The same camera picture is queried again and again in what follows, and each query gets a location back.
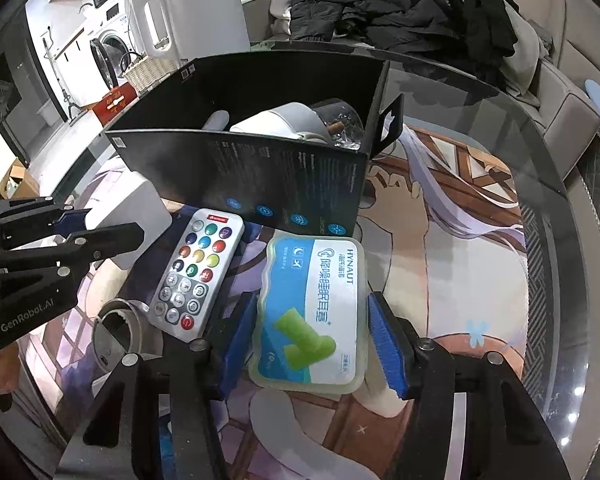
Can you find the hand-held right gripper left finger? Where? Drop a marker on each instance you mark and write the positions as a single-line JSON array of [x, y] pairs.
[[237, 340]]

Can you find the red gift box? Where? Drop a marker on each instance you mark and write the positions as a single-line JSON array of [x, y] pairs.
[[112, 105]]

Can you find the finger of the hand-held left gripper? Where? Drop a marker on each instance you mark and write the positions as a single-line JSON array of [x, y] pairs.
[[105, 240], [30, 210]]

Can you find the brown cardboard box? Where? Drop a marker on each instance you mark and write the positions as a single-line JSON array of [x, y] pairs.
[[17, 180]]

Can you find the white washing machine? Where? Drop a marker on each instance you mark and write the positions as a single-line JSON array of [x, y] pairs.
[[112, 17]]

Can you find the white remote with colourful buttons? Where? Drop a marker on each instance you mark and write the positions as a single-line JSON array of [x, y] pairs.
[[200, 265]]

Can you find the mop with metal pole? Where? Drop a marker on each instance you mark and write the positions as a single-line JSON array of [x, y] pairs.
[[60, 80]]

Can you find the white plastic bin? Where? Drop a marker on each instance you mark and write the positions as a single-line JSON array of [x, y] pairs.
[[45, 110]]

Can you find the clear drinking glass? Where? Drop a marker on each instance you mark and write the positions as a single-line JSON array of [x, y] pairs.
[[340, 110]]

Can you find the wicker basket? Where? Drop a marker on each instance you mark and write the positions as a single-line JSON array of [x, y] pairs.
[[150, 72]]

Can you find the person's left hand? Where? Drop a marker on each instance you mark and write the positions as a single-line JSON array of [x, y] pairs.
[[0, 375]]

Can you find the grey blanket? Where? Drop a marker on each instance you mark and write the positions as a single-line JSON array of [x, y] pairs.
[[527, 55]]

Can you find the clear earplug box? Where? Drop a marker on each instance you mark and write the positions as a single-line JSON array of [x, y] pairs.
[[320, 290]]

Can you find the black puffer jacket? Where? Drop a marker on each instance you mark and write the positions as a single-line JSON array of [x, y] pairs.
[[380, 15]]

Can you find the white electric kettle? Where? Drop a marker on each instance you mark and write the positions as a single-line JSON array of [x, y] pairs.
[[205, 5]]

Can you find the printed table mat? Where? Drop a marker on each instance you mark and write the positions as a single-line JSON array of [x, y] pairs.
[[455, 285]]

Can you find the white and grey device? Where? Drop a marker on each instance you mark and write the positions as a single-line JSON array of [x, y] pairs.
[[285, 120]]

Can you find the black cardboard box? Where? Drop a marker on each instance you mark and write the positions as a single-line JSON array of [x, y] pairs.
[[240, 180]]

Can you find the small white box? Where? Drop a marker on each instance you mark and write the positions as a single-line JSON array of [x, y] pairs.
[[135, 205]]

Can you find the white garment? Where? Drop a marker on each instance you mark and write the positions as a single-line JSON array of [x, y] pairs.
[[280, 10]]

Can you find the clear tape roll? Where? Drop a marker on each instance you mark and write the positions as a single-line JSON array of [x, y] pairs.
[[145, 332]]

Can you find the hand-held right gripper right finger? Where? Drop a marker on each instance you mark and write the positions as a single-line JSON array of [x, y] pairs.
[[387, 345]]

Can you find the grey sofa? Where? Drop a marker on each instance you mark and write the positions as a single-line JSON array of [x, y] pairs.
[[560, 115]]

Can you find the black coat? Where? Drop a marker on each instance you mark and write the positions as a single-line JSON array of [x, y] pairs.
[[485, 25]]

